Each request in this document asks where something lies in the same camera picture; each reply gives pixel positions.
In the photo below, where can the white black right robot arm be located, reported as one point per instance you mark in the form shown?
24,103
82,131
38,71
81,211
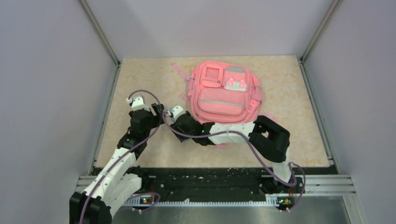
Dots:
268,141

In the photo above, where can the pink student backpack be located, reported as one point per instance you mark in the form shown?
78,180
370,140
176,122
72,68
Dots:
223,93

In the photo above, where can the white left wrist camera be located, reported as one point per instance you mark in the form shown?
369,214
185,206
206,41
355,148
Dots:
137,103

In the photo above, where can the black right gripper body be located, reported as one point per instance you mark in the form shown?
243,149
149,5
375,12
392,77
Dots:
182,136

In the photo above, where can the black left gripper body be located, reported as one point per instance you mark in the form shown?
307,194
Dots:
152,119

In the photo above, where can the aluminium corner post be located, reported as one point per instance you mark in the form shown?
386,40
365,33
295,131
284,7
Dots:
320,30
98,31

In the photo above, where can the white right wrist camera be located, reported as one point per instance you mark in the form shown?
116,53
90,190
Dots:
175,112

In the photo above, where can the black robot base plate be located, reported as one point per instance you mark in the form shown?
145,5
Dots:
212,185

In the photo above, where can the left aluminium corner post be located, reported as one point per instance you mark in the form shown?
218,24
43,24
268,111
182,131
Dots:
98,31

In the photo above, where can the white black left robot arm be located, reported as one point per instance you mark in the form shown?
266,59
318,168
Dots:
114,173

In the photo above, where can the right aluminium corner post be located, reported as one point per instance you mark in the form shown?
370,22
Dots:
320,30

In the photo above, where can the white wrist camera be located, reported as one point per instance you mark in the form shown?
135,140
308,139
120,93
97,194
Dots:
175,112
137,103

